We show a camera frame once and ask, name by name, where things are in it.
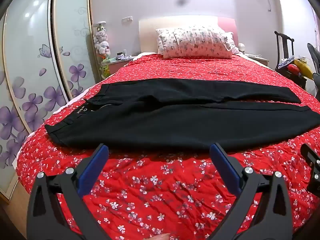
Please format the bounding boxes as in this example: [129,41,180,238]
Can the black chair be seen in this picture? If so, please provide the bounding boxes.
[274,31,308,89]

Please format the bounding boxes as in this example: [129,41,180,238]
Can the column of plush toys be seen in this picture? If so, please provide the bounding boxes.
[92,21,112,77]

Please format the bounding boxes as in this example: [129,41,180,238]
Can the yellow toy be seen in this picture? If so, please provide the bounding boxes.
[294,59,314,80]

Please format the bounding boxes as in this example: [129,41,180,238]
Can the black pants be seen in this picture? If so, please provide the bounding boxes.
[44,78,320,148]

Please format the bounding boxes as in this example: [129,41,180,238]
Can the wooden bedside table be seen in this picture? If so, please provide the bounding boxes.
[246,54,270,67]

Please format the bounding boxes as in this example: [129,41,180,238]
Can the person's left hand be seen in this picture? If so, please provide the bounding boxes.
[149,233,172,240]

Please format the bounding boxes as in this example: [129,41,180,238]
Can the red floral bedspread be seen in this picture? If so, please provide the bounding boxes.
[16,54,320,240]

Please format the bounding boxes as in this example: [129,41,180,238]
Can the bedside table with small clutter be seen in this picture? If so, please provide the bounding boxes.
[107,52,137,76]

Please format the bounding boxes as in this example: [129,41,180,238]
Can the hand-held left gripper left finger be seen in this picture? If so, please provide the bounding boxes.
[26,143,110,240]

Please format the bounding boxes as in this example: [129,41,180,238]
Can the floral print pillow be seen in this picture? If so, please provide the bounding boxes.
[155,25,241,59]

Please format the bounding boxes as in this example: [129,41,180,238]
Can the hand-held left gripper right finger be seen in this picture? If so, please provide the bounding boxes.
[209,142,294,240]

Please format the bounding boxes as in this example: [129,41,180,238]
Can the wardrobe with purple flower doors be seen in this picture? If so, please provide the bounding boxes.
[0,0,101,201]

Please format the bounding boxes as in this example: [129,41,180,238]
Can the cream and pink headboard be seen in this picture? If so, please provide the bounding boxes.
[139,15,238,55]

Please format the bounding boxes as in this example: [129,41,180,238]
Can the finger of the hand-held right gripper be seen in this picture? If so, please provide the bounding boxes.
[300,143,320,196]

